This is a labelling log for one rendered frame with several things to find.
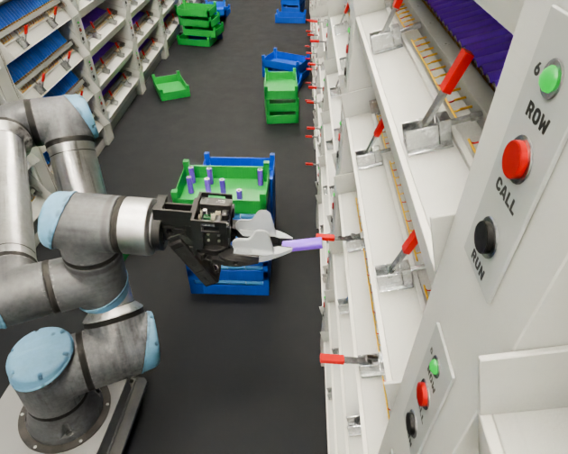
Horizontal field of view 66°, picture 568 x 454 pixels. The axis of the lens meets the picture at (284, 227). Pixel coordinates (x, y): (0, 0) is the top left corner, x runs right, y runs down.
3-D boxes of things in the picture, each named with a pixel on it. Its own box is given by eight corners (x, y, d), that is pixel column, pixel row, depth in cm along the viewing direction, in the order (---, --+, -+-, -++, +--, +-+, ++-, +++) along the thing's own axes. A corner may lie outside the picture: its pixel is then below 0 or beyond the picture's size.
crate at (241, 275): (187, 279, 164) (185, 264, 159) (197, 242, 180) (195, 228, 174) (268, 281, 164) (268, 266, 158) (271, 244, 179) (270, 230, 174)
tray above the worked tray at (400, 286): (397, 433, 44) (377, 357, 36) (349, 137, 90) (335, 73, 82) (621, 413, 40) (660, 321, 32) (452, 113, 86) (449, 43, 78)
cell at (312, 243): (321, 238, 68) (279, 242, 69) (322, 249, 69) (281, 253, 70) (321, 235, 70) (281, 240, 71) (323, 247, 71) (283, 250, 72)
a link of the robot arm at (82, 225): (68, 225, 76) (52, 177, 69) (141, 231, 76) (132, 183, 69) (42, 264, 68) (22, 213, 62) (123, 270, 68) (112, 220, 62)
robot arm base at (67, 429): (10, 432, 114) (-4, 413, 108) (58, 370, 128) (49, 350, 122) (74, 455, 111) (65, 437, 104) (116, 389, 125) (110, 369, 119)
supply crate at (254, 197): (174, 213, 144) (169, 192, 138) (187, 177, 159) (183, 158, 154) (266, 214, 143) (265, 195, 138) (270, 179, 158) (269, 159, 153)
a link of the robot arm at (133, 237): (123, 266, 68) (141, 225, 75) (154, 267, 68) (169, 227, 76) (112, 222, 62) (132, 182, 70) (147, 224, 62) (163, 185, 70)
